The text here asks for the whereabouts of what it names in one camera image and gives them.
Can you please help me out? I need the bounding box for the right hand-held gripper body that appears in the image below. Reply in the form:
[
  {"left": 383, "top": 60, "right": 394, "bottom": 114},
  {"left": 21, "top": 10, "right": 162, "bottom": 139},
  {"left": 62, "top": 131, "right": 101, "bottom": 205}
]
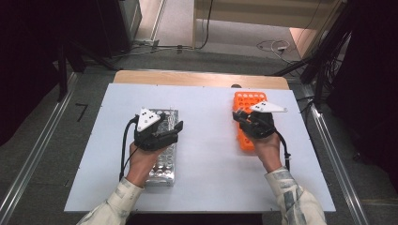
[{"left": 245, "top": 101, "right": 288, "bottom": 140}]

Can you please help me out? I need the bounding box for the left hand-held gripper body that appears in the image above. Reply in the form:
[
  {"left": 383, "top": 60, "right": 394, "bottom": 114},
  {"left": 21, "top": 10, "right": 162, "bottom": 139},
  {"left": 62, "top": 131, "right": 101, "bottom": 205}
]
[{"left": 133, "top": 107, "right": 167, "bottom": 152}]

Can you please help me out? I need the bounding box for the orange plastic test tube rack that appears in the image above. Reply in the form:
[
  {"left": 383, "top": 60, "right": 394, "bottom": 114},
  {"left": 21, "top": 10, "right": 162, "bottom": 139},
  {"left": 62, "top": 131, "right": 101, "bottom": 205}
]
[{"left": 233, "top": 91, "right": 268, "bottom": 154}]

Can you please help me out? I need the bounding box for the silver metal test tube rack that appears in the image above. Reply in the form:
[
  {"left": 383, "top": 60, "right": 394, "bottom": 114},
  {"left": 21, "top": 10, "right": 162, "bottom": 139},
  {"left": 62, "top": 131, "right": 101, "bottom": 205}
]
[{"left": 145, "top": 107, "right": 180, "bottom": 188}]

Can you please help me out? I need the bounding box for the person's right hand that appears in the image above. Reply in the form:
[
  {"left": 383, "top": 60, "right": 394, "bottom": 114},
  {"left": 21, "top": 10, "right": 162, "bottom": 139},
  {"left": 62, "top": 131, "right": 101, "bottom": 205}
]
[{"left": 250, "top": 132, "right": 283, "bottom": 174}]

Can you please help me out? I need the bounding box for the person's left hand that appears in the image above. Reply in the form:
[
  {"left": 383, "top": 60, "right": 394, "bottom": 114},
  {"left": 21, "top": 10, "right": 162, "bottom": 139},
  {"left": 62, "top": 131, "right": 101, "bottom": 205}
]
[{"left": 126, "top": 141, "right": 167, "bottom": 188}]

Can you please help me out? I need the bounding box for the wooden table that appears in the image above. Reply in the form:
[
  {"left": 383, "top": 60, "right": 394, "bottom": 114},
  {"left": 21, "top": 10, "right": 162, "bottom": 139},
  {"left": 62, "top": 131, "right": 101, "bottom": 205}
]
[{"left": 113, "top": 69, "right": 290, "bottom": 91}]

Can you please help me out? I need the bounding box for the white board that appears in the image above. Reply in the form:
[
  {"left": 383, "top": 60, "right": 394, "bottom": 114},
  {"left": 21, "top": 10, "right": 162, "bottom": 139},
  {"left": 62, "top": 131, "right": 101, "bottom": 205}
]
[{"left": 64, "top": 82, "right": 337, "bottom": 214}]

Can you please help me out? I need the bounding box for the black metal stand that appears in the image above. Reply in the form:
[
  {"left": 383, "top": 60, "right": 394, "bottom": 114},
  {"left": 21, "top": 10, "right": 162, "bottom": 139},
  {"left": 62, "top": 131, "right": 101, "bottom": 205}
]
[
  {"left": 271, "top": 0, "right": 356, "bottom": 108},
  {"left": 55, "top": 39, "right": 121, "bottom": 103}
]

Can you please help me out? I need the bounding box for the grey power strip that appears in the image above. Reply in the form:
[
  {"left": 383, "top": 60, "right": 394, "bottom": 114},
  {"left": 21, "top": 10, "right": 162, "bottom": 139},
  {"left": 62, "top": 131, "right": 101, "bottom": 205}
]
[{"left": 133, "top": 38, "right": 161, "bottom": 49}]

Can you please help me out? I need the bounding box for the light wooden panel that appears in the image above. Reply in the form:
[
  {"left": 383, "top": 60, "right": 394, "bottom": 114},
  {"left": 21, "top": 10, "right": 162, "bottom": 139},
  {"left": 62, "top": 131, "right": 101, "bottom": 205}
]
[{"left": 288, "top": 26, "right": 317, "bottom": 59}]

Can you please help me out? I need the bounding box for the dark cabinet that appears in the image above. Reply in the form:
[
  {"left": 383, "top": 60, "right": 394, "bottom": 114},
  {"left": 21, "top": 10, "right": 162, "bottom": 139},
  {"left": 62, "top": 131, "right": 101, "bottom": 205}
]
[{"left": 95, "top": 0, "right": 143, "bottom": 59}]

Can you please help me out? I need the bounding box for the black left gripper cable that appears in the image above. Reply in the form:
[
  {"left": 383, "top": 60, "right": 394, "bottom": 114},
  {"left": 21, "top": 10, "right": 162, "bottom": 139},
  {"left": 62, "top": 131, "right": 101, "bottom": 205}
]
[{"left": 118, "top": 115, "right": 141, "bottom": 183}]

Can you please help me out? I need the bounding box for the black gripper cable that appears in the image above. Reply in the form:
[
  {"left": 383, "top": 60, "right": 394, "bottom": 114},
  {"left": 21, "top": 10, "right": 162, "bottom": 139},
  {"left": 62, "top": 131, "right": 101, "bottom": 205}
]
[
  {"left": 274, "top": 130, "right": 292, "bottom": 172},
  {"left": 118, "top": 115, "right": 141, "bottom": 183}
]

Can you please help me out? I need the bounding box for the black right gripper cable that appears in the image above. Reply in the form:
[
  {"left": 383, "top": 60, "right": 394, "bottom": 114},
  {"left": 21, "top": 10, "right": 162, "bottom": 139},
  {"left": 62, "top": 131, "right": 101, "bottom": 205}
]
[{"left": 274, "top": 130, "right": 292, "bottom": 172}]

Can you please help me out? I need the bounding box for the white floor cable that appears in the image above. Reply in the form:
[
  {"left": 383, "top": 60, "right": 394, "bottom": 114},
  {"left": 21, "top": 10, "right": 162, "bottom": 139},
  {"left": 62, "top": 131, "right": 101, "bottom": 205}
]
[{"left": 255, "top": 38, "right": 293, "bottom": 65}]

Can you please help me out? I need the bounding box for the metal floor rail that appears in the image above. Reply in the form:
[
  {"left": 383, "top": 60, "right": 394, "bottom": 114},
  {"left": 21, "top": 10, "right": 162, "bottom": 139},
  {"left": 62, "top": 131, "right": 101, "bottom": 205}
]
[
  {"left": 299, "top": 83, "right": 371, "bottom": 225},
  {"left": 0, "top": 72, "right": 80, "bottom": 225}
]

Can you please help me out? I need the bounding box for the black floor cable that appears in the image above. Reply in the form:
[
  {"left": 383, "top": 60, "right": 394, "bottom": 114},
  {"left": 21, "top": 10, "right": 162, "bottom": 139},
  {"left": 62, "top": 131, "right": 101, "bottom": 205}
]
[{"left": 175, "top": 0, "right": 215, "bottom": 52}]

